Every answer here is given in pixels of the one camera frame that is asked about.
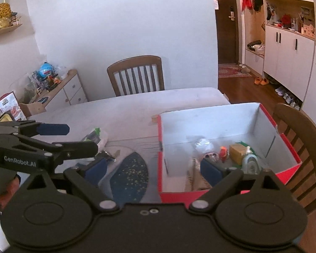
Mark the clear plastic bag green print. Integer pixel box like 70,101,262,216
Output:
80,127,109,149

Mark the dark wooden round-back chair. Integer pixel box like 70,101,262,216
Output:
272,103,316,214

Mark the row of shoes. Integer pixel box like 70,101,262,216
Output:
275,85,302,109

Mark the person's left hand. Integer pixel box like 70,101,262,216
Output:
0,173,22,212

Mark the yellow cardboard box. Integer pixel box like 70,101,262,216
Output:
229,144,246,164

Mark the light blue oval case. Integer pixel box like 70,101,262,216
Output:
241,146,261,175

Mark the dark wooden door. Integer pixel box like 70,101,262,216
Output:
211,0,239,65

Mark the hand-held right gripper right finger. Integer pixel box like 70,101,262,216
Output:
188,158,290,213

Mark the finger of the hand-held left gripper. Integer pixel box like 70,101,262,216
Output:
14,121,70,137
51,140,99,168

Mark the brown wooden slatted chair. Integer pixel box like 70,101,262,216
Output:
107,55,165,97

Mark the wooden wall shelf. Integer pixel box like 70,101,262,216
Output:
0,24,23,38

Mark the red and white paper bag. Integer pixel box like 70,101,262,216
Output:
0,91,27,123

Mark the red patterned door rug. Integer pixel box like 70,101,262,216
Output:
218,65,253,79

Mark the red shoe box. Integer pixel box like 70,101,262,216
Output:
157,102,302,203

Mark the red santa figurine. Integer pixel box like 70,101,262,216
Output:
219,146,229,162

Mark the white plastic bag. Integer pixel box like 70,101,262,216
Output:
193,138,215,155

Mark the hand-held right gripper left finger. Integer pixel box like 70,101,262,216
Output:
26,157,120,211

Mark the pile of small toys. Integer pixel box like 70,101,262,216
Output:
24,66,69,98

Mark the white wooden wall cabinet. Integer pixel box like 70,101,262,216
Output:
244,0,316,111

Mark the blue round toy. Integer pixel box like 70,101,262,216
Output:
38,62,55,79

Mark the wooden sideboard with white drawers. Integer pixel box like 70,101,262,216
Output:
20,69,88,116

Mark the open cardboard box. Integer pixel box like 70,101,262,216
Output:
19,101,47,118

